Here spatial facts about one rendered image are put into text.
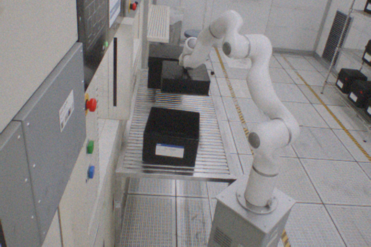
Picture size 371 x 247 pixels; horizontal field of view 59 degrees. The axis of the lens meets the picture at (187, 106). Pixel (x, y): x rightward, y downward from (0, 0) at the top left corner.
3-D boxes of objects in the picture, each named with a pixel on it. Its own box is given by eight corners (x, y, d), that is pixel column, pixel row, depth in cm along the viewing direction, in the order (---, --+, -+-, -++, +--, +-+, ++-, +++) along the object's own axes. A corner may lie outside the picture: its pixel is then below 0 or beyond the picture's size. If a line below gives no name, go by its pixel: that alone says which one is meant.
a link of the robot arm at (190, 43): (196, 63, 182) (197, 48, 185) (200, 53, 169) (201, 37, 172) (181, 61, 181) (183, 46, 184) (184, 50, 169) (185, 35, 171)
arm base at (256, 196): (284, 200, 153) (295, 169, 144) (263, 221, 140) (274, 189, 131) (250, 179, 163) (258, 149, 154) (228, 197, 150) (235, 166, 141)
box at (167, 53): (185, 91, 242) (189, 59, 230) (146, 89, 239) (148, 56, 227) (183, 75, 267) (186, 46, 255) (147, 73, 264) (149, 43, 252)
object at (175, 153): (141, 161, 166) (142, 133, 158) (149, 132, 190) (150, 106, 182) (195, 167, 166) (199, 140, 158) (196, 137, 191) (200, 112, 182)
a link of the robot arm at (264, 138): (285, 172, 141) (300, 126, 130) (253, 184, 132) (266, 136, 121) (265, 156, 150) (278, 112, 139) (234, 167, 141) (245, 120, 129)
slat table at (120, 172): (213, 273, 199) (237, 178, 162) (114, 270, 193) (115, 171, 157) (198, 147, 312) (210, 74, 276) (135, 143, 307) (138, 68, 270)
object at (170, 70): (209, 96, 196) (212, 76, 190) (160, 93, 193) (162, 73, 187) (203, 76, 222) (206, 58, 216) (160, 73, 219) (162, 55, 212)
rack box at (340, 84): (332, 84, 444) (338, 66, 432) (351, 86, 446) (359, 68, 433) (341, 94, 418) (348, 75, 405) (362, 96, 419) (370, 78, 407)
